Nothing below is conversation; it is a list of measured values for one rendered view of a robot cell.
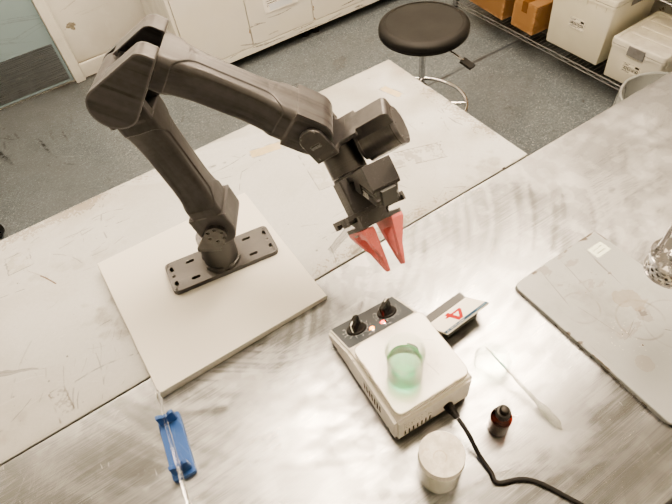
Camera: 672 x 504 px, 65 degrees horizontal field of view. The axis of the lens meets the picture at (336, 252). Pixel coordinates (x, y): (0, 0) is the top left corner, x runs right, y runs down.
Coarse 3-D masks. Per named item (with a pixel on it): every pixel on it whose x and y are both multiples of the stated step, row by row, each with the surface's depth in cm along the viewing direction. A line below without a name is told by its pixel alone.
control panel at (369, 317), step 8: (392, 304) 85; (400, 304) 84; (368, 312) 85; (376, 312) 84; (400, 312) 82; (408, 312) 81; (360, 320) 84; (368, 320) 83; (376, 320) 82; (392, 320) 80; (336, 328) 84; (344, 328) 83; (368, 328) 81; (376, 328) 80; (384, 328) 79; (344, 336) 81; (352, 336) 80; (360, 336) 79; (368, 336) 79; (352, 344) 78
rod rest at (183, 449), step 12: (156, 420) 77; (168, 420) 78; (180, 420) 79; (180, 432) 78; (168, 444) 77; (180, 444) 77; (168, 456) 76; (180, 456) 76; (192, 456) 76; (168, 468) 72; (192, 468) 74
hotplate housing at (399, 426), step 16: (400, 320) 80; (336, 336) 82; (352, 352) 77; (352, 368) 79; (368, 384) 74; (464, 384) 73; (384, 400) 72; (432, 400) 71; (448, 400) 74; (384, 416) 74; (400, 416) 70; (416, 416) 71; (432, 416) 75; (400, 432) 72
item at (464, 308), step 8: (464, 304) 86; (472, 304) 85; (480, 304) 84; (448, 312) 86; (456, 312) 85; (464, 312) 84; (440, 320) 85; (448, 320) 84; (456, 320) 83; (440, 328) 83; (448, 328) 82
